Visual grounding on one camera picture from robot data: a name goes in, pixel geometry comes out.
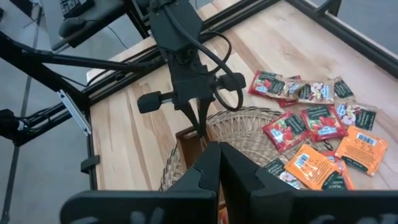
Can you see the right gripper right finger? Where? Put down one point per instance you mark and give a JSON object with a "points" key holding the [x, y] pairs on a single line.
{"points": [[239, 180]]}

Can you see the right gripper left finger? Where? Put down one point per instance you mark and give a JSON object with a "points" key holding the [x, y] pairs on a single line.
{"points": [[205, 174]]}

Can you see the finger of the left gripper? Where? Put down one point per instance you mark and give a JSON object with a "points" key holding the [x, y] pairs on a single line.
{"points": [[191, 115], [205, 112]]}

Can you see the wooden three-compartment tea box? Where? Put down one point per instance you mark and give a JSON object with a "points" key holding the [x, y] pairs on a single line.
{"points": [[189, 149]]}

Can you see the round woven straw placemat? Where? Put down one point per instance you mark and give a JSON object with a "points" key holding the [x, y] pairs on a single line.
{"points": [[242, 130]]}

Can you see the gray side desk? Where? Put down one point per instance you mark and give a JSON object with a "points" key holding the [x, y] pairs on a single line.
{"points": [[102, 12]]}

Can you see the black edge clamp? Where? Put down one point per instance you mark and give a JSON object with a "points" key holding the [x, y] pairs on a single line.
{"points": [[90, 164]]}

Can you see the black keyboard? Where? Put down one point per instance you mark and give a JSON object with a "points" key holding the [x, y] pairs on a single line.
{"points": [[74, 6]]}

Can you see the black hook clamp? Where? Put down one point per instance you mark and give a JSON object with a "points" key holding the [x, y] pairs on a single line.
{"points": [[329, 7]]}

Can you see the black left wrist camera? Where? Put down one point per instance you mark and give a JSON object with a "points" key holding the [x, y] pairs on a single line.
{"points": [[174, 28]]}

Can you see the silver aluminium bracket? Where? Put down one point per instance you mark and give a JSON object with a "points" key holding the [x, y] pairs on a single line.
{"points": [[74, 112]]}

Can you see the black aluminium table frame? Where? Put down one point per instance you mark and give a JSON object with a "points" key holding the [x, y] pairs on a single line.
{"points": [[357, 45]]}

